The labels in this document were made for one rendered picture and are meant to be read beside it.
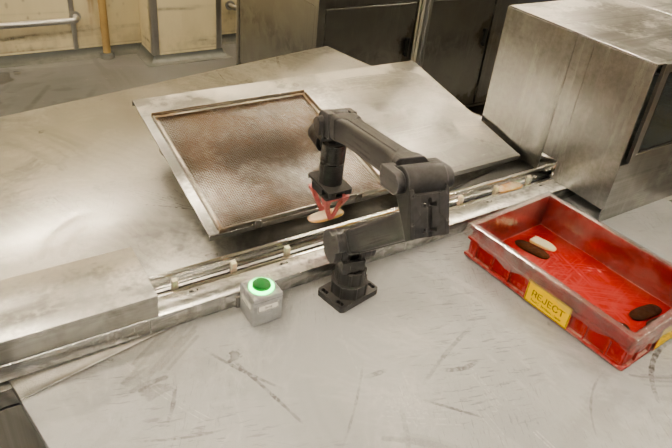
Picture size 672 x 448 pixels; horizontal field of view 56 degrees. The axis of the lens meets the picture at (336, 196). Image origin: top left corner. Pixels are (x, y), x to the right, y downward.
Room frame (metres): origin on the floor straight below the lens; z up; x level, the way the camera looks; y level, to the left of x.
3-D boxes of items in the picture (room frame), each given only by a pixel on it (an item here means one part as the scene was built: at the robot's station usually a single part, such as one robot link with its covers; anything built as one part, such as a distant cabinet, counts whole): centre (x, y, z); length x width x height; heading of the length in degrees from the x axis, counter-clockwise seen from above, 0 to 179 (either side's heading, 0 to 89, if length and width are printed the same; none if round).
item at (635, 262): (1.23, -0.61, 0.87); 0.49 x 0.34 x 0.10; 39
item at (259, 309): (1.02, 0.14, 0.84); 0.08 x 0.08 x 0.11; 35
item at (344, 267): (1.13, -0.04, 0.94); 0.09 x 0.05 x 0.10; 25
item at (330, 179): (1.27, 0.02, 1.05); 0.10 x 0.07 x 0.07; 35
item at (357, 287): (1.12, -0.05, 0.86); 0.12 x 0.09 x 0.08; 136
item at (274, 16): (4.12, -0.30, 0.51); 1.93 x 1.05 x 1.02; 125
